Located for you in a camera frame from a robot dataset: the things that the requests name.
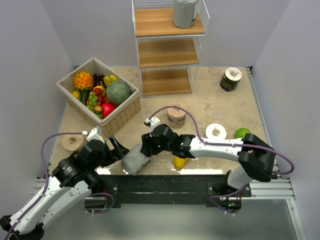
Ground grey roll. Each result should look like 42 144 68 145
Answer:
121 144 153 176
173 0 199 29

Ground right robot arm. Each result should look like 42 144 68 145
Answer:
140 124 275 197

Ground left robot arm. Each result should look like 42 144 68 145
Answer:
0 137 129 240

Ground brown roll centre table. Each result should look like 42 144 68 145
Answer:
166 107 187 129

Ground brown roll left edge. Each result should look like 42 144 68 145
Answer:
61 134 87 152

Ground yellow mango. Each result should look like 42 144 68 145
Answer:
173 156 189 170

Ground wicker basket with cloth liner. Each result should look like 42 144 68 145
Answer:
57 57 141 136

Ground red yellow peach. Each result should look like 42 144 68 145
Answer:
93 104 102 113

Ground red apple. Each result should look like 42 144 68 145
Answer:
101 102 116 119

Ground black white roll centre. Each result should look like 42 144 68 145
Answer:
205 123 227 140

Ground green netted melon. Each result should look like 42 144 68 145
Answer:
106 80 131 106

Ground green grape bunch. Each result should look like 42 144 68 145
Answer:
87 91 102 119

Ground yellow bananas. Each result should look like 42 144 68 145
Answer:
103 75 118 87

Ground orange pineapple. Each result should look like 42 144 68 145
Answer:
73 71 94 91

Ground dark purple grapes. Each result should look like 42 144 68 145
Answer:
92 73 105 87

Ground green lime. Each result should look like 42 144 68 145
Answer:
235 127 251 138

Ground black white roll back corner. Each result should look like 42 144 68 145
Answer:
220 67 243 92

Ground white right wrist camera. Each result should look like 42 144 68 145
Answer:
144 116 161 137

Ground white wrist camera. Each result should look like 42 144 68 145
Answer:
144 116 161 137
86 126 105 143

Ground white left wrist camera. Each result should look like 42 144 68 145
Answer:
86 126 105 143

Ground white wire wooden shelf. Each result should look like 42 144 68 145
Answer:
131 0 210 97

